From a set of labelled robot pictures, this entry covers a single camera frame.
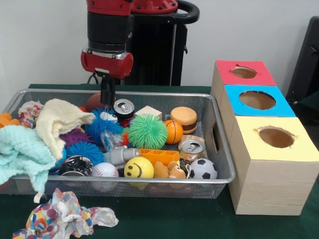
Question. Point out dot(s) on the mint green cloth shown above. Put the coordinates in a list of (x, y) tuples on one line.
[(20, 149)]

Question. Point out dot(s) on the shallow mesh bin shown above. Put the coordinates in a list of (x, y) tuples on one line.
[(199, 119)]

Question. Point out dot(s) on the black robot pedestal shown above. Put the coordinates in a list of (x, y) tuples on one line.
[(162, 62)]

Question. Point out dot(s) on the yellow ball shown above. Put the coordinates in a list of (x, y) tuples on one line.
[(138, 168)]

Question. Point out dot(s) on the colourful dotted cloth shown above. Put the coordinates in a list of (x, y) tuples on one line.
[(62, 216)]

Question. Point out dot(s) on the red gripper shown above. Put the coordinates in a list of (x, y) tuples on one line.
[(112, 66)]

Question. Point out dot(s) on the black upright panel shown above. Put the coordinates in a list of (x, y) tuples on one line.
[(306, 62)]

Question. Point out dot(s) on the small clear plastic container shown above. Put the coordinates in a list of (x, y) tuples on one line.
[(111, 140)]

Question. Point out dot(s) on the blue spiky ball with eyes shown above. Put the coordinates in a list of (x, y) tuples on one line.
[(99, 127)]

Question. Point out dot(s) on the toy hamburger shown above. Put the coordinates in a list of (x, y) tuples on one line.
[(184, 119)]

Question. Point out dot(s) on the green spiky ball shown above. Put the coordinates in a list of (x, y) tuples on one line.
[(147, 130)]

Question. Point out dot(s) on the silver pull-tab can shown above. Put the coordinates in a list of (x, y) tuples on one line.
[(192, 149)]

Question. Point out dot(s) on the dark pull-tab can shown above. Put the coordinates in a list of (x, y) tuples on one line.
[(123, 107)]

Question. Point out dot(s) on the cream white cloth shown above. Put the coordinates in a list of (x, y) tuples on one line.
[(57, 117)]

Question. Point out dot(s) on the orange toy basketball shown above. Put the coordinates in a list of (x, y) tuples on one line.
[(173, 131)]

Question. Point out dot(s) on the dark green table cloth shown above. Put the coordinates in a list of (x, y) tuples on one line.
[(312, 102), (174, 219)]

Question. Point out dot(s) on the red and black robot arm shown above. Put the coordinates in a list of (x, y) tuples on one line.
[(109, 27)]

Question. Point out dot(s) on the wooden box with three holes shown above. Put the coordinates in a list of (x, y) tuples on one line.
[(269, 186)]

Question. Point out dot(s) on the black and white soccer ball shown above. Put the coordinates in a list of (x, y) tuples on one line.
[(203, 169)]

